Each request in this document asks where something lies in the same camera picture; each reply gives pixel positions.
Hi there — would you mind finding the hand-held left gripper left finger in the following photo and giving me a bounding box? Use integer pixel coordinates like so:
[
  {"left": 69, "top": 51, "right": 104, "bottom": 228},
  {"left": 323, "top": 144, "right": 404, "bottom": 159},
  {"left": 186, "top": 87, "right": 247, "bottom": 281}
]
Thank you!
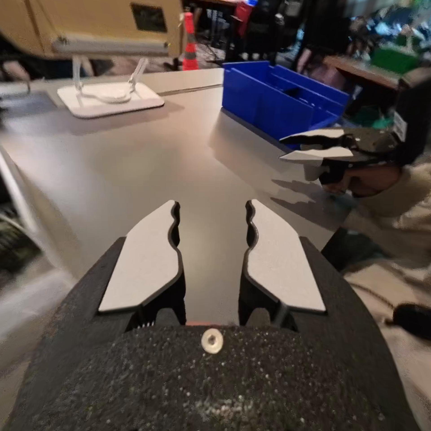
[{"left": 98, "top": 200, "right": 186, "bottom": 313}]

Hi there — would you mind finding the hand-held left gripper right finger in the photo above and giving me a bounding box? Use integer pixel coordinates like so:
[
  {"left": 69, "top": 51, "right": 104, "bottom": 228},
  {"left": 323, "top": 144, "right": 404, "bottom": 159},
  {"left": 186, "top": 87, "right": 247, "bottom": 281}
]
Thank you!
[{"left": 239, "top": 199, "right": 326, "bottom": 313}]

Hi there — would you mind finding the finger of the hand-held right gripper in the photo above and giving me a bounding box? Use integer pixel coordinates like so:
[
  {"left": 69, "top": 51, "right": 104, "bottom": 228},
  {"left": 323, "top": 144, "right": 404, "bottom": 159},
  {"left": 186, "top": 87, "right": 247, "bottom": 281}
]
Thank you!
[
  {"left": 279, "top": 129, "right": 345, "bottom": 151},
  {"left": 278, "top": 147, "right": 355, "bottom": 182}
]

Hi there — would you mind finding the person's right forearm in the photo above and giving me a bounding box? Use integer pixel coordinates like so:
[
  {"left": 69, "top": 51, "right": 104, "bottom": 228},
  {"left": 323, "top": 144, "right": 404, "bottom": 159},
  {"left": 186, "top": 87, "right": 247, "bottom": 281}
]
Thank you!
[{"left": 337, "top": 164, "right": 431, "bottom": 270}]

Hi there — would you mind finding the person's right hand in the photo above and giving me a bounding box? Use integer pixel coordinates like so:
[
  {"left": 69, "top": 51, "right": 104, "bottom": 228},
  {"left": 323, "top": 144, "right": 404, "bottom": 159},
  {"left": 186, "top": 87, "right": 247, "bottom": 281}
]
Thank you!
[{"left": 350, "top": 164, "right": 403, "bottom": 198}]

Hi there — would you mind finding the green crate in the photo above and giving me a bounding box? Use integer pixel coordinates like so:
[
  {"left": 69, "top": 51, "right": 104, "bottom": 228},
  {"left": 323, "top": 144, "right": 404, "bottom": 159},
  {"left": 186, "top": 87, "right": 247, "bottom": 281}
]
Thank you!
[{"left": 370, "top": 44, "right": 420, "bottom": 75}]

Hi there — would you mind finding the blue plastic bin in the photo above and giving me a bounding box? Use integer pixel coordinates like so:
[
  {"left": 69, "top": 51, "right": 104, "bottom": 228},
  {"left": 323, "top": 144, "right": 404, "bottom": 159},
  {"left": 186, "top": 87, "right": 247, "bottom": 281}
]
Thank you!
[{"left": 222, "top": 61, "right": 351, "bottom": 150}]

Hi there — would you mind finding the brown wooden table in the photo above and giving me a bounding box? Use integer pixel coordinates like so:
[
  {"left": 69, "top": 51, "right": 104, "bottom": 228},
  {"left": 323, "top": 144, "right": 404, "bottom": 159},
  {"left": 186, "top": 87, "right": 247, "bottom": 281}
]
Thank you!
[{"left": 323, "top": 55, "right": 402, "bottom": 90}]

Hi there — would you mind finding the orange traffic cone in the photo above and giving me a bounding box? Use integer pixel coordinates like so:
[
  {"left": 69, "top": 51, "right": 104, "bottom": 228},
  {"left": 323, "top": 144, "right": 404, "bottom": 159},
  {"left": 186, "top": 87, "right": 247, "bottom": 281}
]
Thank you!
[{"left": 182, "top": 12, "right": 200, "bottom": 71}]

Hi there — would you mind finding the white stand base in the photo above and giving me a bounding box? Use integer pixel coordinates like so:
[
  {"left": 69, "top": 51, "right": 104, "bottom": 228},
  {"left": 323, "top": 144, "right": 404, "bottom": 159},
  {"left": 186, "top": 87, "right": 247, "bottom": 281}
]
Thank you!
[{"left": 57, "top": 81, "right": 165, "bottom": 119}]

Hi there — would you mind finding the person's beige jacket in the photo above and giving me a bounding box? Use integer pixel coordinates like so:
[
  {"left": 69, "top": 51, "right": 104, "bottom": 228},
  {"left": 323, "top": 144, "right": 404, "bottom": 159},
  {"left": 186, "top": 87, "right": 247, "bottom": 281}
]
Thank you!
[{"left": 343, "top": 263, "right": 431, "bottom": 431}]

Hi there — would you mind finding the grey bar device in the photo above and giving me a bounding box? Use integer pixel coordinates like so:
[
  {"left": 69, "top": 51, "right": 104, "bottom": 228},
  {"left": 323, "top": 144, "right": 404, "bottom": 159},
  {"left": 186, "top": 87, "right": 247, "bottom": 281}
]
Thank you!
[{"left": 51, "top": 35, "right": 169, "bottom": 58}]

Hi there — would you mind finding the beige cabinet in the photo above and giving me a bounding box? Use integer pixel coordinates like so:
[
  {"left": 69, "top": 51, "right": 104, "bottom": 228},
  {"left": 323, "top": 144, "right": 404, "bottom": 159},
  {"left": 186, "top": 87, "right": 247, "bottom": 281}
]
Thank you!
[{"left": 0, "top": 0, "right": 185, "bottom": 60}]

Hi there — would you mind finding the black cord toggle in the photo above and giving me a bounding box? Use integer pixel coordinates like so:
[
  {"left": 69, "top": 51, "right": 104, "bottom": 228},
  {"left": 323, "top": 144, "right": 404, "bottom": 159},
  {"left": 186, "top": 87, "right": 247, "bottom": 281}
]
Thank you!
[{"left": 391, "top": 303, "right": 431, "bottom": 341}]

